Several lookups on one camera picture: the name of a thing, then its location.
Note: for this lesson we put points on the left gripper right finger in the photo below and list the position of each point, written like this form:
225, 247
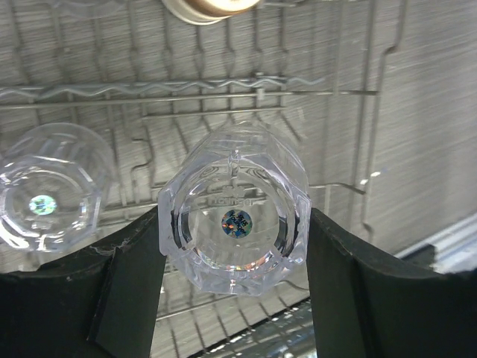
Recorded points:
368, 303

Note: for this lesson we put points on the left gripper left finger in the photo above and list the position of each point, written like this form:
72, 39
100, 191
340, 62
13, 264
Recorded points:
100, 301

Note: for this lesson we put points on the clear cup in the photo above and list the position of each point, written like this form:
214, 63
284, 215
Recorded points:
55, 181
235, 218

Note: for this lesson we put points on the beige brown travel cup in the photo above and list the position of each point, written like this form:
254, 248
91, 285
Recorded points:
207, 12

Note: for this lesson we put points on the clear tumbler from corner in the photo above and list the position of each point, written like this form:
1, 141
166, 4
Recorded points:
88, 9

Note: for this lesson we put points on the aluminium frame rail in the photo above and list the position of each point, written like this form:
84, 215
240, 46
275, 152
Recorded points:
450, 250

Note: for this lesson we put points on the grey wire dish rack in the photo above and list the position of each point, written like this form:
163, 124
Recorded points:
152, 86

